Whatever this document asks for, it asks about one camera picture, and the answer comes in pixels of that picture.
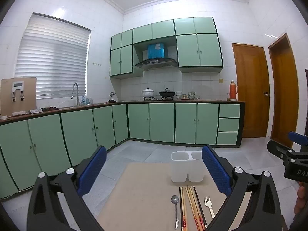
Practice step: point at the white cloth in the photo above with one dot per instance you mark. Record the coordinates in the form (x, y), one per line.
(36, 111)

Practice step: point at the orange thermos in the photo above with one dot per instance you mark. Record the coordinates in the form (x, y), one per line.
(233, 91)

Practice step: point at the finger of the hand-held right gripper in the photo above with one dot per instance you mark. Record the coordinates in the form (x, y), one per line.
(297, 137)
(276, 148)

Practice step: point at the dark kitchen countertop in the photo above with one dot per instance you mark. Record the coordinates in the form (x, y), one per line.
(96, 105)

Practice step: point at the range hood with blue film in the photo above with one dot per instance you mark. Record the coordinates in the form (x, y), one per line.
(156, 62)

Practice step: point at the black chopstick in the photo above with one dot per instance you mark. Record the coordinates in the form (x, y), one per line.
(180, 209)
(200, 207)

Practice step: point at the stack of bowls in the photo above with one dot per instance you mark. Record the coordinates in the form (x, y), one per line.
(178, 95)

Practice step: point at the wooden door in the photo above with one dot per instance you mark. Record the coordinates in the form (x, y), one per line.
(251, 91)
(284, 93)

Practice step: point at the gas stove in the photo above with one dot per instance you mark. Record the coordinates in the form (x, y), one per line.
(156, 99)

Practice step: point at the glass jar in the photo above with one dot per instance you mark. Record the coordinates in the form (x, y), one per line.
(228, 96)

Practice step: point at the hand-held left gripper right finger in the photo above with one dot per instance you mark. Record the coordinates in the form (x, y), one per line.
(216, 170)

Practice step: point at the light bamboo chopstick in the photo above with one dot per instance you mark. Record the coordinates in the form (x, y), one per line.
(191, 209)

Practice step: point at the green drawer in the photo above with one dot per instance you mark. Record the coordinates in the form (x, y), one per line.
(227, 138)
(229, 110)
(229, 124)

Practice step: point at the green wall cabinet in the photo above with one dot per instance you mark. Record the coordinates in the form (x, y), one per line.
(207, 50)

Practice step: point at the metal spoon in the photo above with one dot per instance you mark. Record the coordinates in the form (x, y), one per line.
(175, 199)

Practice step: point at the metal kitchen faucet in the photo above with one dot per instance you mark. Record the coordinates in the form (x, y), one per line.
(76, 86)

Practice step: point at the plastic bottles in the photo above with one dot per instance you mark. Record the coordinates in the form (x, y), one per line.
(87, 100)

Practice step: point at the white window blinds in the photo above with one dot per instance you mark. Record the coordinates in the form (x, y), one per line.
(53, 60)

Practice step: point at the black wok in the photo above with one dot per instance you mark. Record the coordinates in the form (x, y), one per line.
(166, 93)

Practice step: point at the white plastic utensil holder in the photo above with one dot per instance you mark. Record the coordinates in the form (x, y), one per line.
(180, 170)

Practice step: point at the white cooking pot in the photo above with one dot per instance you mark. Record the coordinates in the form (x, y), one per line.
(148, 92)

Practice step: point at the person's right hand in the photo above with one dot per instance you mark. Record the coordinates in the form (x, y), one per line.
(302, 197)

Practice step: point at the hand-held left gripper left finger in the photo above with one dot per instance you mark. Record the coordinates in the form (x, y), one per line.
(92, 170)

